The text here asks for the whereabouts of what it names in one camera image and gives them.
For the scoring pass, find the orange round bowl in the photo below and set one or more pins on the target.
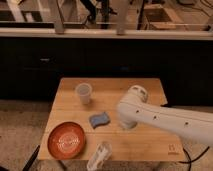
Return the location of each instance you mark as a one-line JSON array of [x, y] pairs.
[[66, 140]]

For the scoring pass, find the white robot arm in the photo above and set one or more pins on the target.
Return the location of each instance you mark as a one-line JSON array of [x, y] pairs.
[[133, 109]]

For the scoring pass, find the cardboard box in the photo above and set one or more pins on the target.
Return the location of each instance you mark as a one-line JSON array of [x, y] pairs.
[[157, 17]]

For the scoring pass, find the black table leg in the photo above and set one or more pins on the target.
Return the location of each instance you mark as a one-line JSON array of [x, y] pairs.
[[31, 159]]

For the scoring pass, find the blue sponge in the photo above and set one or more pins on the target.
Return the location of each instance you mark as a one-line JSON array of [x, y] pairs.
[[99, 120]]

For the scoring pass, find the translucent plastic cup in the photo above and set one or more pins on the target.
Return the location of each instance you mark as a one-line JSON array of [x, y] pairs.
[[84, 91]]

